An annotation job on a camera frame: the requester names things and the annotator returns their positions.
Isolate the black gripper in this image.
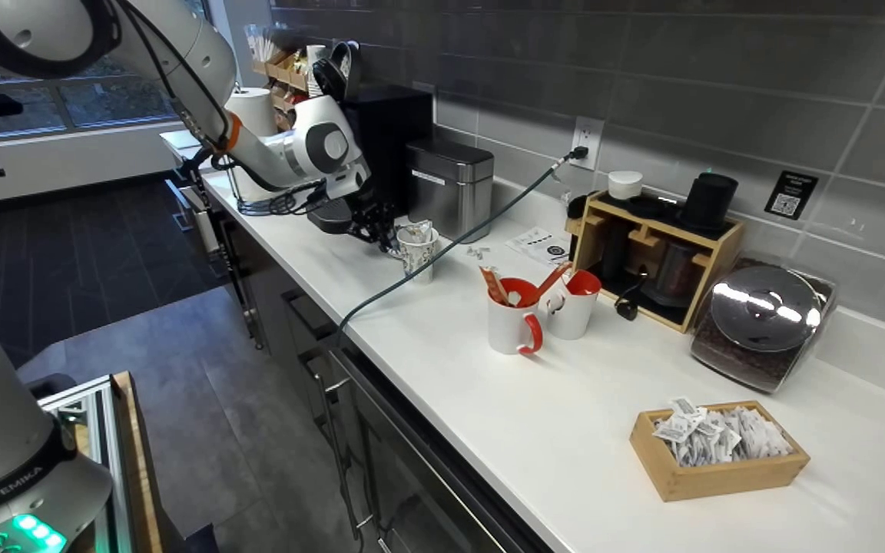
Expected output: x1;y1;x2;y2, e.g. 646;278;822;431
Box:
333;188;408;254

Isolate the silver K-cup recycle bin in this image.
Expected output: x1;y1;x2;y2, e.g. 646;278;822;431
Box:
405;136;497;247

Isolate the black silver Keurig coffee machine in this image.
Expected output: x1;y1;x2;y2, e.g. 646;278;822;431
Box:
302;41;437;239

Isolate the orange stir stick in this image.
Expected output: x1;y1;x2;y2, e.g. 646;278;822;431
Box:
477;263;513;308
532;260;573;301

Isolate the wooden snack rack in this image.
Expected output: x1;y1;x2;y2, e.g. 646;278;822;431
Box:
262;41;312;104

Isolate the white mug red inside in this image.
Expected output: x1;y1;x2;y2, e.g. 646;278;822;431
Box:
545;268;606;345

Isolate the stainless dishwasher front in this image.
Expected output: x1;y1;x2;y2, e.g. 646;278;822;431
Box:
290;303;553;553

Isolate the small white cup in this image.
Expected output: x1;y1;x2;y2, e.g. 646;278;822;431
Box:
606;169;646;203

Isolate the wooden coffee pod organizer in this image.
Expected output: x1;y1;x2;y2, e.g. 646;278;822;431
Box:
565;193;747;336

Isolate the black container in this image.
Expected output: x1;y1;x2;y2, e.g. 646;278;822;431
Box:
680;169;739;237

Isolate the silver lidded appliance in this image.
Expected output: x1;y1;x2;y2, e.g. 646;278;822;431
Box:
688;259;835;396

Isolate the black QR code sign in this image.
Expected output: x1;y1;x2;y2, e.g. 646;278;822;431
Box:
761;169;819;221

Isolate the wooden box of packets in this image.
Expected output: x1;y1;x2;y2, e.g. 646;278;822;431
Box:
626;396;811;505

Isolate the black power cable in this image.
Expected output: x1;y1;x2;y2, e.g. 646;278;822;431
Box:
297;144;590;363

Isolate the white mug red handle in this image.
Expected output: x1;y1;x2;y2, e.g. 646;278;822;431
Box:
484;274;550;360

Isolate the white wall outlet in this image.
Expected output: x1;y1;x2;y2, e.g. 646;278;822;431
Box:
569;113;607;172

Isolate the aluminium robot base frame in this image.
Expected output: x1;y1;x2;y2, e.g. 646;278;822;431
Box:
36;367;170;553

